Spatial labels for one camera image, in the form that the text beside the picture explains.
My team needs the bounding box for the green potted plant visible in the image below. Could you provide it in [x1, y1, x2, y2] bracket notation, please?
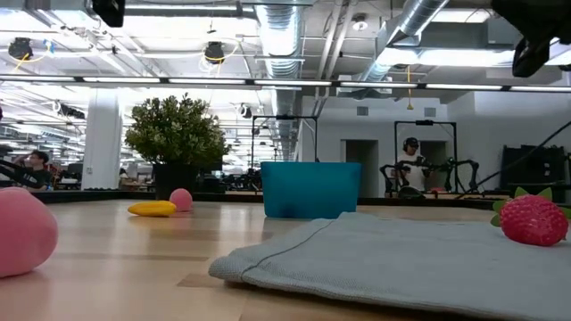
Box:
[123, 92, 232, 202]

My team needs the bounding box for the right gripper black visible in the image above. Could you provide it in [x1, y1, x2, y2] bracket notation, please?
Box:
[491, 0, 571, 78]

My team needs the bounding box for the red toy strawberry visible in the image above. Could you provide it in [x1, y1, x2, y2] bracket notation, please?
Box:
[490, 185, 571, 248]

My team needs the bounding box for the black cabinet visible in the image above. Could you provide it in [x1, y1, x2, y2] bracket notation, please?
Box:
[500, 143, 567, 204]

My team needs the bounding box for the pink toy peach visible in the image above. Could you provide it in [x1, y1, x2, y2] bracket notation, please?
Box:
[0, 185, 59, 278]
[169, 187, 194, 213]

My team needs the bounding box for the white pillar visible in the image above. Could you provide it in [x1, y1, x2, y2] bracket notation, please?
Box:
[81, 88, 124, 192]

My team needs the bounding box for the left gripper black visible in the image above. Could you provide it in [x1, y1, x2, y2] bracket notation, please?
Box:
[92, 0, 127, 29]

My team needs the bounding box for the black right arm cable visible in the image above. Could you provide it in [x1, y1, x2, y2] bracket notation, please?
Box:
[454, 119, 571, 200]

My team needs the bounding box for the grey cloth mat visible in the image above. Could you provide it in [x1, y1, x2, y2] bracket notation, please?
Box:
[208, 211, 571, 321]

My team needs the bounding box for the black ceiling device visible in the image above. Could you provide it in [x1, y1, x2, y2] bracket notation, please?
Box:
[7, 37, 35, 62]
[203, 40, 227, 64]

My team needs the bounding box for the yellow hanging cord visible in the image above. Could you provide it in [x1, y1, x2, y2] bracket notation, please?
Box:
[404, 64, 414, 111]

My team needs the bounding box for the person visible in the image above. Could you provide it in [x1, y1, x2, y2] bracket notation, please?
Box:
[392, 136, 432, 193]
[12, 150, 54, 191]

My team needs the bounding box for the silver ventilation duct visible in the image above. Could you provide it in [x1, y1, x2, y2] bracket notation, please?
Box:
[256, 4, 307, 161]
[360, 0, 450, 84]

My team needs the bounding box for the blue plastic tupperware container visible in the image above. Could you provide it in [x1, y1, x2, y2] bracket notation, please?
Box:
[260, 160, 363, 220]

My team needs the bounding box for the long linear light bar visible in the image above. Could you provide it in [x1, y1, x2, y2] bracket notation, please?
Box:
[0, 74, 571, 94]

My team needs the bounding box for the black background rig frame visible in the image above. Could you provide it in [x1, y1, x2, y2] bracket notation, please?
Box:
[393, 119, 459, 193]

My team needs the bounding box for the yellow toy banana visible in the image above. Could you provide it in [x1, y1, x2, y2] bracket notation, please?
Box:
[127, 200, 178, 218]

